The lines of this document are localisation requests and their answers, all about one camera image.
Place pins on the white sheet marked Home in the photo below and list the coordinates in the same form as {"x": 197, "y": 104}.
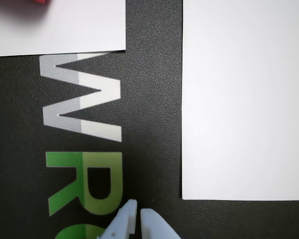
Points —
{"x": 239, "y": 99}

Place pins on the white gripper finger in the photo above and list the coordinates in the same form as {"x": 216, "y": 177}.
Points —
{"x": 152, "y": 226}
{"x": 122, "y": 219}

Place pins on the black mat with WRO print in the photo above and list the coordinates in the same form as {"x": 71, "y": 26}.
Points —
{"x": 152, "y": 99}

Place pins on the white sheet marked 1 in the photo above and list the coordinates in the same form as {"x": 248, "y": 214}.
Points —
{"x": 64, "y": 25}

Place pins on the pink paper box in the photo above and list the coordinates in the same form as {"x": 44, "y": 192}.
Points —
{"x": 38, "y": 1}

